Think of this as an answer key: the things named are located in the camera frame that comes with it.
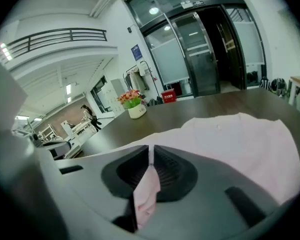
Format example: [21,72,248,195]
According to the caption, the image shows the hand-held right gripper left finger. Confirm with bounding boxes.
[34,145,151,240]

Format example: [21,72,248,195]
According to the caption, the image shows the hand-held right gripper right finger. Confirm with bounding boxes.
[139,145,282,240]

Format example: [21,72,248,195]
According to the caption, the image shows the pink robe garment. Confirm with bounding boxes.
[128,112,300,231]

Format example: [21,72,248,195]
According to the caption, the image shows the white pot of pink flowers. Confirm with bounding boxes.
[116,89,148,120]

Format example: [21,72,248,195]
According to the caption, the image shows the white locker cabinet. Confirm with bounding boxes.
[99,78,127,114]

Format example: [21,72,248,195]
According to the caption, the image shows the coat rack with clothes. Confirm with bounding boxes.
[122,60,153,100]

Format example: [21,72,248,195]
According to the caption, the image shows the red box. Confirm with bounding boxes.
[160,88,178,104]

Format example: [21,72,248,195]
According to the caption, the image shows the black white striped bag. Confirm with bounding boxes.
[259,76,271,91]

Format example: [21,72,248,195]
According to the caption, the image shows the black helmets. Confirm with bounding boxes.
[271,77,288,97]

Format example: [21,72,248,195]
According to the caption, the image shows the black balcony railing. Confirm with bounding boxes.
[0,28,108,65]

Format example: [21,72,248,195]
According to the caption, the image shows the black framed glass door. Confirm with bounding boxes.
[124,0,267,99]

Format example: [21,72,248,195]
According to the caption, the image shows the blue wall sign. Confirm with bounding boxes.
[130,43,143,62]

